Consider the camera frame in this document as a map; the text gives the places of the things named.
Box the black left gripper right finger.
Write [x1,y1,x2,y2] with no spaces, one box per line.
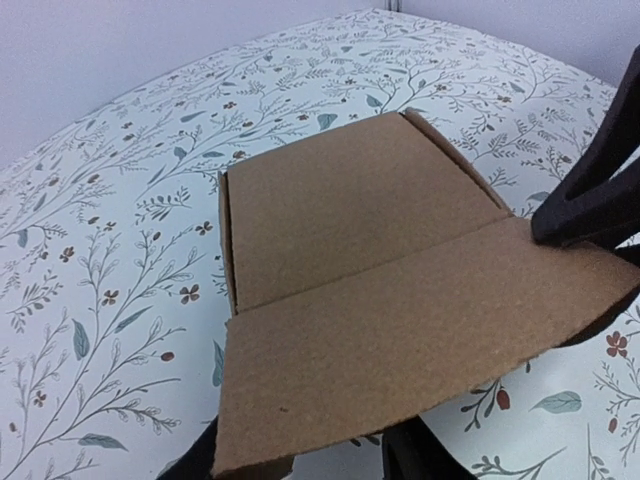
[381,417,476,480]

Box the floral patterned table mat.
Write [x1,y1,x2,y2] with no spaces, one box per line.
[1,9,615,479]

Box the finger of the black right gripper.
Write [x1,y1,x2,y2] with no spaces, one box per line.
[531,50,639,248]

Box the left aluminium frame post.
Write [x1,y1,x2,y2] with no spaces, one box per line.
[384,0,403,13]

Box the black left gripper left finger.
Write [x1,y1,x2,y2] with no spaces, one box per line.
[157,418,218,480]

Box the brown cardboard box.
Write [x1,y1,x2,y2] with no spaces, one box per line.
[212,110,639,479]

